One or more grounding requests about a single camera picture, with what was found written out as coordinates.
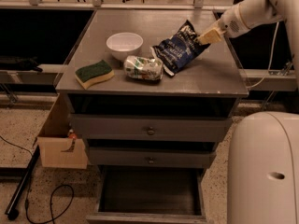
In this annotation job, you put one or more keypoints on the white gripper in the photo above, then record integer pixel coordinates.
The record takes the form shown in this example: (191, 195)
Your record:
(230, 21)

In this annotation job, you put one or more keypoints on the blue chip bag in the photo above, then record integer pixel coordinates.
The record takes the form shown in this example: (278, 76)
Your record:
(178, 50)

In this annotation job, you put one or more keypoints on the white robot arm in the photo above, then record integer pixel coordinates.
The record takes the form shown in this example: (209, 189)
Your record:
(263, 160)

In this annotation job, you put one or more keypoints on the grey wooden drawer cabinet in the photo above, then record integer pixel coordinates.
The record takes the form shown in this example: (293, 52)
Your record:
(208, 88)

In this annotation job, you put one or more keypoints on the grey top drawer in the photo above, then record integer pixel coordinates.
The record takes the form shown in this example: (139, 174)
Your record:
(150, 128)

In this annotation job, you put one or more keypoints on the grey middle drawer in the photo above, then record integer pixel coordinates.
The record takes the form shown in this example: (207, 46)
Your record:
(149, 157)

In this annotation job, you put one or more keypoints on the grey open bottom drawer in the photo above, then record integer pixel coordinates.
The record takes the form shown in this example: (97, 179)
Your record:
(147, 195)

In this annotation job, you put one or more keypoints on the white bowl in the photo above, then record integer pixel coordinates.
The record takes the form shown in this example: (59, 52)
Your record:
(122, 45)

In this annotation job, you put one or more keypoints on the green yellow sponge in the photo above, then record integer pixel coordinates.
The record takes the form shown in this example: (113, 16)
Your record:
(93, 74)

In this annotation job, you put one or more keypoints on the orange item in box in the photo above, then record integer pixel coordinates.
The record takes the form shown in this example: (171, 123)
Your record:
(72, 135)

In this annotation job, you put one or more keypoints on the cardboard box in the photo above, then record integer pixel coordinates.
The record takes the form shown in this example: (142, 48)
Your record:
(56, 149)

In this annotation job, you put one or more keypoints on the black object on ledge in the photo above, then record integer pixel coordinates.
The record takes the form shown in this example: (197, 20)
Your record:
(19, 64)

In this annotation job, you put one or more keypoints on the black bar on floor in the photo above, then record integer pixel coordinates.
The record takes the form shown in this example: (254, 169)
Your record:
(22, 175)

